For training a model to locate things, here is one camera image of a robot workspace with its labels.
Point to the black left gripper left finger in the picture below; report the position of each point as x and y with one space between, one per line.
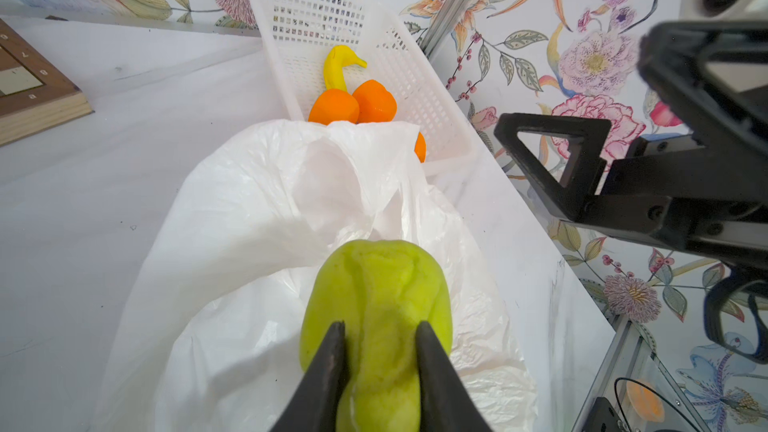
314 404

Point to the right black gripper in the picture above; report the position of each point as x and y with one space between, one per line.
708 150

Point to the aluminium back bottom rail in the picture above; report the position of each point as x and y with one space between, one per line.
107 19

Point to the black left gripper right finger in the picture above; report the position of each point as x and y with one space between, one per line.
445 403

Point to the green pear fruit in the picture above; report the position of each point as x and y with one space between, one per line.
381 291

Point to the white translucent plastic bag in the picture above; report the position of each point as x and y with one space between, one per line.
209 337

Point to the wooden folding chessboard box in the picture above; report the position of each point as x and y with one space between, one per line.
35 95

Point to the aluminium corner post right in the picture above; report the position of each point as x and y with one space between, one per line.
456 0

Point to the yellow banana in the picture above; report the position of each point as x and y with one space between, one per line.
339 57

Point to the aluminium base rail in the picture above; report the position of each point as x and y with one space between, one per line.
634 391

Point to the white perforated plastic basket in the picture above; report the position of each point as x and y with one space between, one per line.
297 35

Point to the orange mandarin fruit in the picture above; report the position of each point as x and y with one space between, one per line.
420 148
376 103
334 105

